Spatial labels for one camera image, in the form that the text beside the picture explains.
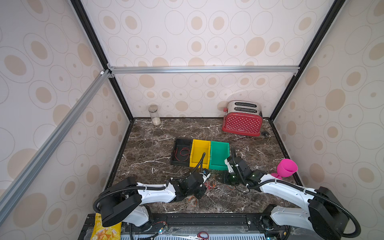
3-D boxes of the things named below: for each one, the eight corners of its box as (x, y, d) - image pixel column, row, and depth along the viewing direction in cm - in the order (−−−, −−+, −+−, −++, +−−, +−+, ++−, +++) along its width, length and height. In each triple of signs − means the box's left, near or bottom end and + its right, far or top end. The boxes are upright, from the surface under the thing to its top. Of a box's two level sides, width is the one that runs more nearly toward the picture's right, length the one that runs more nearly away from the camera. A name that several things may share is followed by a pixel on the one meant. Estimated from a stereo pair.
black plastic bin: (171, 167, 95) (169, 162, 89) (174, 143, 107) (173, 137, 102) (191, 167, 95) (191, 162, 90) (192, 143, 107) (192, 137, 102)
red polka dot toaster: (222, 134, 113) (226, 116, 98) (222, 116, 125) (226, 98, 110) (256, 138, 111) (265, 120, 96) (253, 119, 123) (261, 101, 108)
